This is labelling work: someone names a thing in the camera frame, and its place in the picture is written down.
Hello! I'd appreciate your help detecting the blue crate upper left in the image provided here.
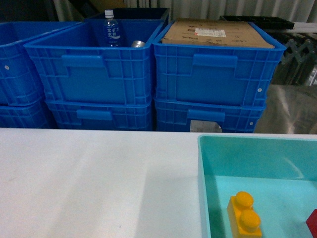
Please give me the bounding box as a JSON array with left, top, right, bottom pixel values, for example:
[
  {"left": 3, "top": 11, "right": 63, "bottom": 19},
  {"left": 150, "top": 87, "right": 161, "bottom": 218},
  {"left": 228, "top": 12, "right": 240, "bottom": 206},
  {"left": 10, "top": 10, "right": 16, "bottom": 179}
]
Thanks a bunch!
[{"left": 0, "top": 21, "right": 77, "bottom": 106}]

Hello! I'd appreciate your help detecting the blue crate upper middle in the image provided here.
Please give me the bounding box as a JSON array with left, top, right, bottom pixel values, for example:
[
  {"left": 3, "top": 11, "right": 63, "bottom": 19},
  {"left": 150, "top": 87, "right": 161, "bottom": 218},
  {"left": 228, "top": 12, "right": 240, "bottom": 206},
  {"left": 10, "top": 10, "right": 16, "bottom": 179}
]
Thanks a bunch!
[{"left": 25, "top": 19, "right": 163, "bottom": 105}]

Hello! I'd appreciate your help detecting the yellow toy block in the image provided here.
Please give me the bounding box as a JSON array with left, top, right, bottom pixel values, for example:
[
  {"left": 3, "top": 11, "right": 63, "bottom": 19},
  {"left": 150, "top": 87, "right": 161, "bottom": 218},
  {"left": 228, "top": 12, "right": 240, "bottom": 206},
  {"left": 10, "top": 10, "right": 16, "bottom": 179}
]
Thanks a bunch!
[{"left": 227, "top": 191, "right": 263, "bottom": 238}]

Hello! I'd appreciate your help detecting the metal can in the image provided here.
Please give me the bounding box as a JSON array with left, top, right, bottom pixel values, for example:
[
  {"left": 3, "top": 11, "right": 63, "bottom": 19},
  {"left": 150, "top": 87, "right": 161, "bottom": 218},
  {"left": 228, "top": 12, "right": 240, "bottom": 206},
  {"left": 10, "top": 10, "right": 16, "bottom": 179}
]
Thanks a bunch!
[{"left": 131, "top": 40, "right": 146, "bottom": 48}]

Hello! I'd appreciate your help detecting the blue crate lower right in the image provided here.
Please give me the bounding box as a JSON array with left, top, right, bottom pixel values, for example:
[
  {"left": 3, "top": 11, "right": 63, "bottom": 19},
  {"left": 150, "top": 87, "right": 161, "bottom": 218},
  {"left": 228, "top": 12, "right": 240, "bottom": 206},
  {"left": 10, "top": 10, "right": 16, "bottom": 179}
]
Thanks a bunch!
[{"left": 155, "top": 99, "right": 265, "bottom": 133}]

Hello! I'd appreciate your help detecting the blue crate upper right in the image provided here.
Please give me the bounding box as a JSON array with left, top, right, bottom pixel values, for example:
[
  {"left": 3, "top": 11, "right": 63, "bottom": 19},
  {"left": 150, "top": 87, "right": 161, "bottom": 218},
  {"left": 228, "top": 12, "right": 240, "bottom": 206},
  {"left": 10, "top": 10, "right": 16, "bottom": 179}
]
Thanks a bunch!
[{"left": 153, "top": 22, "right": 286, "bottom": 107}]

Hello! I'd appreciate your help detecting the blue crate lower left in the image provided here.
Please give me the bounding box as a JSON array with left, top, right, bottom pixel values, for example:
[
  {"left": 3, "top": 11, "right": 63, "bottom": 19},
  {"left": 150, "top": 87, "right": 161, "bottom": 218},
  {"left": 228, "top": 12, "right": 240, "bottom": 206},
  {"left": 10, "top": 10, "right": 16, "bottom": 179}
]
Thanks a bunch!
[{"left": 0, "top": 99, "right": 57, "bottom": 129}]

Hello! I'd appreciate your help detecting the teal plastic tray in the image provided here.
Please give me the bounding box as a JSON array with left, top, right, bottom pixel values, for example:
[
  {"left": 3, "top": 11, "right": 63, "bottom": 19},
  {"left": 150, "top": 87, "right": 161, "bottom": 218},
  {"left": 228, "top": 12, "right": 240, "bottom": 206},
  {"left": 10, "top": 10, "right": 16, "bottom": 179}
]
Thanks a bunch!
[{"left": 198, "top": 135, "right": 317, "bottom": 238}]

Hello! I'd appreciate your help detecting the red toy block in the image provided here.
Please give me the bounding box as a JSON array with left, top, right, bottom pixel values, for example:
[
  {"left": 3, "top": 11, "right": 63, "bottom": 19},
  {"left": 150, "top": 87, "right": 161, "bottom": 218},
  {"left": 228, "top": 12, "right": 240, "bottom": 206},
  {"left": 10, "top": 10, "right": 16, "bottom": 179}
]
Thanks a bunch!
[{"left": 306, "top": 209, "right": 317, "bottom": 238}]

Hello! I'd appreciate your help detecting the brown cardboard box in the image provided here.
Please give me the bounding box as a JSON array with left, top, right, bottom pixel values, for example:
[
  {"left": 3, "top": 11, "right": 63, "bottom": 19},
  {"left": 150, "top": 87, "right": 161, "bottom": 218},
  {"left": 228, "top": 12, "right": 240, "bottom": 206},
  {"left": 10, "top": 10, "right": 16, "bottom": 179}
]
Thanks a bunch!
[{"left": 161, "top": 18, "right": 274, "bottom": 49}]

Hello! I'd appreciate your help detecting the blue crate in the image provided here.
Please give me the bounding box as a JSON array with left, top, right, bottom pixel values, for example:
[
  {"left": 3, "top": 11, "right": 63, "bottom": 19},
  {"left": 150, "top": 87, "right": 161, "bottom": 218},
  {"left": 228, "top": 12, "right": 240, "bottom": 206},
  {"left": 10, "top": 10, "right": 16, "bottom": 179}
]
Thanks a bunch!
[
  {"left": 155, "top": 99, "right": 265, "bottom": 133},
  {"left": 46, "top": 100, "right": 153, "bottom": 131},
  {"left": 0, "top": 21, "right": 77, "bottom": 106},
  {"left": 153, "top": 22, "right": 286, "bottom": 107},
  {"left": 0, "top": 99, "right": 57, "bottom": 129},
  {"left": 25, "top": 19, "right": 163, "bottom": 105}
]

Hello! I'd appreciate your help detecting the blue crate lower middle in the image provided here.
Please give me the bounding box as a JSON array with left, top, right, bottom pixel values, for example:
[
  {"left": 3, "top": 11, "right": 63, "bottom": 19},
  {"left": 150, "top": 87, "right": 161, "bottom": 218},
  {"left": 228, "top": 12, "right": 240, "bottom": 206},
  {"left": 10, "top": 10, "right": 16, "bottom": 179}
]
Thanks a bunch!
[{"left": 46, "top": 100, "right": 153, "bottom": 131}]

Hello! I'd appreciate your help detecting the clear water bottle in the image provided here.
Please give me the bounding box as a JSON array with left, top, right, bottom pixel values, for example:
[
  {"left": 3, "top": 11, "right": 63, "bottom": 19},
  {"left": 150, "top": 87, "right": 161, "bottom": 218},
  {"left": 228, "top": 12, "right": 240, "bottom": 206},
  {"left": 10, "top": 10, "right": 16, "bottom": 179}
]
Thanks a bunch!
[{"left": 103, "top": 9, "right": 122, "bottom": 47}]

